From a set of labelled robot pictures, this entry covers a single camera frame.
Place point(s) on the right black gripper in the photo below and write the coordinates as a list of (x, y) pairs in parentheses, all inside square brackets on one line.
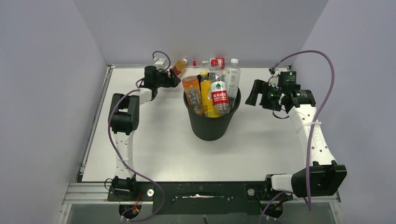
[(262, 87)]

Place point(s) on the orange drink bottle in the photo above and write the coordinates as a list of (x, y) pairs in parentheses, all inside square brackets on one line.
[(193, 94)]

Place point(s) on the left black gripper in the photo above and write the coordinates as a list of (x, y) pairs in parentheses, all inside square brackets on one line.
[(172, 81)]

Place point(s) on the clear bottle blue white label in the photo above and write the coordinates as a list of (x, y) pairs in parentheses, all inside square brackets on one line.
[(232, 77)]

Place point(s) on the black plastic waste bin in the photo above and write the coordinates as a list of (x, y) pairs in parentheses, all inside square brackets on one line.
[(210, 129)]

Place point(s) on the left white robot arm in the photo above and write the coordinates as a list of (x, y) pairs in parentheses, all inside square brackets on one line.
[(123, 121)]

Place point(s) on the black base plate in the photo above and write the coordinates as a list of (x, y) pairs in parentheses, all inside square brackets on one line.
[(199, 198)]

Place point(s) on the gold red tea bottle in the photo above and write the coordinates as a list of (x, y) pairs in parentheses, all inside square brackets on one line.
[(179, 67)]

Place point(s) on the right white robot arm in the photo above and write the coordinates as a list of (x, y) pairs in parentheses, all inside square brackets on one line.
[(322, 176)]

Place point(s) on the yellow honey pomelo drink bottle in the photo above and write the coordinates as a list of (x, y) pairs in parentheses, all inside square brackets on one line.
[(206, 95)]

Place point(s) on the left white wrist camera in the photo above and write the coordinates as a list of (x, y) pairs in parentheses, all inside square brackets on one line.
[(160, 63)]

